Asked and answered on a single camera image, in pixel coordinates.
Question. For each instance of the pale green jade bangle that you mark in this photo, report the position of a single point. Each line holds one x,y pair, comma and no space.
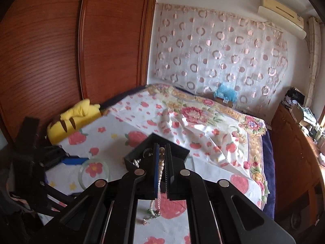
80,175

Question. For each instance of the black cardboard box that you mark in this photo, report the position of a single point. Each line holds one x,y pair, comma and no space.
177,152

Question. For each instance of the yellow plush toy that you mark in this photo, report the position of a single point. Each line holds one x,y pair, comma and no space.
73,117

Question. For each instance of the pile of dark clothes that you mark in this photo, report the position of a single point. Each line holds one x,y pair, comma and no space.
294,96

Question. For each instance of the wall air conditioner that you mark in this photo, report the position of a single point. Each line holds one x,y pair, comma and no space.
281,17

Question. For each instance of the dark blue bed sheet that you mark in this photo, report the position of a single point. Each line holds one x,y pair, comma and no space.
269,170

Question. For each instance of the brown wooden wardrobe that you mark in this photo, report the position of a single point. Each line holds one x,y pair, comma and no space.
63,43

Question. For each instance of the blue frilly tissue box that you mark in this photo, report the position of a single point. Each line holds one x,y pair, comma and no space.
226,92

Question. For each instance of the circle-pattern window curtain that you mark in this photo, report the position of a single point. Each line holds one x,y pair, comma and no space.
313,56

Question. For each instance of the cardboard box with clutter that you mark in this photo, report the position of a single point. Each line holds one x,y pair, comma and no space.
303,114

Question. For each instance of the brown wooden cabinet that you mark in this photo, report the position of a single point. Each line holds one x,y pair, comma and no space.
292,152

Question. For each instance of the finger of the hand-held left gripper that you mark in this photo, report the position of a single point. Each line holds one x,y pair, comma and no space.
75,161
58,194

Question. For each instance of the sheer circle-pattern wall curtain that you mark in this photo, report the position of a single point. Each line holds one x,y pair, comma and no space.
215,45

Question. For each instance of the floral blanket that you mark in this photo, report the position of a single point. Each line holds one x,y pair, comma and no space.
203,114

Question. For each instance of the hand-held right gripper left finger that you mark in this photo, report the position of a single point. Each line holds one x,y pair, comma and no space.
156,167

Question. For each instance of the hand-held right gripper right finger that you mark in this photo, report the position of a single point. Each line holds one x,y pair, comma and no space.
168,172

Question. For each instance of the strawberry print bed sheet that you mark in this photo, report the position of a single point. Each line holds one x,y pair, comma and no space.
142,117

